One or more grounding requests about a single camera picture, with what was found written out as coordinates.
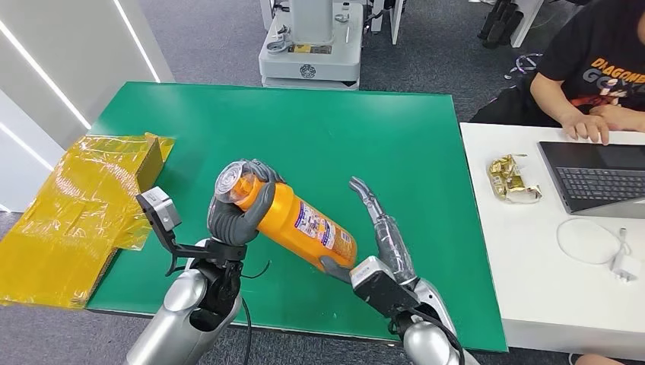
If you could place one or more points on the gold foil snack packet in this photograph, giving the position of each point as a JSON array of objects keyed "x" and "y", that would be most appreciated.
[{"x": 510, "y": 179}]

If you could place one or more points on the person's right forearm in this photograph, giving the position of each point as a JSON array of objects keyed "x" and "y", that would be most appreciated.
[{"x": 552, "y": 98}]

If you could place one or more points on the person's left hand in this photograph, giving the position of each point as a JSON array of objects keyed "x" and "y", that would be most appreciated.
[{"x": 625, "y": 118}]

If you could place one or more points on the white furniture leg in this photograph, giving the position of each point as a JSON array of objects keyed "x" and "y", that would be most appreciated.
[{"x": 526, "y": 22}]

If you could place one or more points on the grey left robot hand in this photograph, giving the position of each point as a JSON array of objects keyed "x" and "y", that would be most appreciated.
[{"x": 229, "y": 226}]

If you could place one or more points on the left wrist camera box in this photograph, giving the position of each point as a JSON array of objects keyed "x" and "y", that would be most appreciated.
[{"x": 161, "y": 211}]

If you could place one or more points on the black chair base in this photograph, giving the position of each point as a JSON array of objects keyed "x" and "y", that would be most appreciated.
[{"x": 499, "y": 25}]

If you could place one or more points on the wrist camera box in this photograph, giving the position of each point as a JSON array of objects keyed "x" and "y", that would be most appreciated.
[
  {"x": 383, "y": 292},
  {"x": 161, "y": 211}
]

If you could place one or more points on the person's right hand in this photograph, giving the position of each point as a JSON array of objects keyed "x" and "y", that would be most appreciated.
[{"x": 587, "y": 127}]

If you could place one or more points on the orange labelled plastic bottle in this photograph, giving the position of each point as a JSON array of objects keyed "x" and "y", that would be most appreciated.
[{"x": 302, "y": 226}]

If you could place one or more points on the white charger plug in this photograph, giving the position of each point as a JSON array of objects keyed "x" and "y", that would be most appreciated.
[{"x": 625, "y": 267}]

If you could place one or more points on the dark grey laptop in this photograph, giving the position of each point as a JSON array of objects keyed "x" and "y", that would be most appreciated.
[{"x": 594, "y": 176}]

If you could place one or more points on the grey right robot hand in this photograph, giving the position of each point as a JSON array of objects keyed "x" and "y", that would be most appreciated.
[{"x": 393, "y": 247}]

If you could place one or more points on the yellow film-wrapped cardboard box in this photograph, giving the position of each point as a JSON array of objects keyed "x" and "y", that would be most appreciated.
[{"x": 75, "y": 211}]

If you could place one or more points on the person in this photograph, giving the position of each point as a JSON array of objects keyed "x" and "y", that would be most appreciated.
[{"x": 589, "y": 55}]

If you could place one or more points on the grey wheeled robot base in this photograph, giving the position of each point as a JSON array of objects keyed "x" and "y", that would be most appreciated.
[{"x": 312, "y": 60}]

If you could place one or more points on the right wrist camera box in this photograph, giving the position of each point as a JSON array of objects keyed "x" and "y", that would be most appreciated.
[{"x": 383, "y": 292}]

